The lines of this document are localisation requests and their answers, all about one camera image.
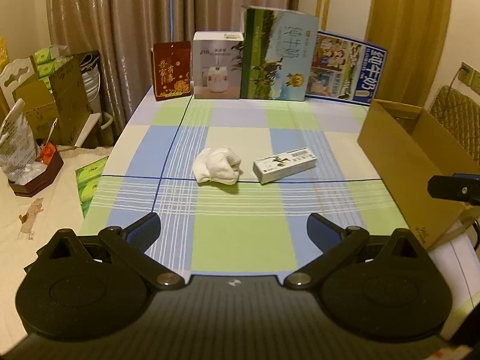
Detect white long ointment box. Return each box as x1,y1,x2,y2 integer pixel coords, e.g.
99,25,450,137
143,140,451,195
253,147,317,185

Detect white knitted cloth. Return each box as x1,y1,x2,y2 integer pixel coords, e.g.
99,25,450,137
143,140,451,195
192,146,241,185

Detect quilted brown chair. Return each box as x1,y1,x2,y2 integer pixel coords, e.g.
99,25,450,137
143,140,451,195
429,85,480,164

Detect brown cardboard box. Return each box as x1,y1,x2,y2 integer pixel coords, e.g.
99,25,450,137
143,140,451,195
358,100,479,250

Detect dark wooden tray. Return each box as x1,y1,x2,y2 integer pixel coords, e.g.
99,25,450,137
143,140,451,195
8,143,64,197

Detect checkered bed sheet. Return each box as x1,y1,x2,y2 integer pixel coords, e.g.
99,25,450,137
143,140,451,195
81,93,405,278

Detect silver foil bag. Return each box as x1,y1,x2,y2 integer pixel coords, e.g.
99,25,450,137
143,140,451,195
0,98,40,184

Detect brown cardboard boxes stack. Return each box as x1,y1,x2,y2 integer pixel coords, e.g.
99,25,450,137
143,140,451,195
1,53,101,147

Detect blue cartoon milk carton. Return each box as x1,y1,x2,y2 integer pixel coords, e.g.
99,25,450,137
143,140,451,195
307,30,387,105

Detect wooden wardrobe panel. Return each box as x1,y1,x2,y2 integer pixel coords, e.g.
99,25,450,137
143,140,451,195
365,0,452,107

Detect red gift box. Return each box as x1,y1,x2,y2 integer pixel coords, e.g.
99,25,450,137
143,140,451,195
151,41,191,102

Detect green tissue packs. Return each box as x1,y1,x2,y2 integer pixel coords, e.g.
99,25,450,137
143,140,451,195
33,45,70,92

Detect green blue milk carton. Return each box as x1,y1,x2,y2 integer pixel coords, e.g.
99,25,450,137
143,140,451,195
240,6,319,102

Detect white humidifier box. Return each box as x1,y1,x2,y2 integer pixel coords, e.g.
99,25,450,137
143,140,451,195
192,31,244,99

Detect yellow plastic bag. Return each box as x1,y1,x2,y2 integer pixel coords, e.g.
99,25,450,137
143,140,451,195
0,37,10,73

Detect beige curtain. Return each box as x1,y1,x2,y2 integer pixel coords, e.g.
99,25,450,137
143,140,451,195
46,0,299,136

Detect wall power socket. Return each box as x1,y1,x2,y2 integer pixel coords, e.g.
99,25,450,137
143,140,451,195
458,63,480,95

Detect black charger cable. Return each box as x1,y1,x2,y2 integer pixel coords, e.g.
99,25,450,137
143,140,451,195
446,67,470,91

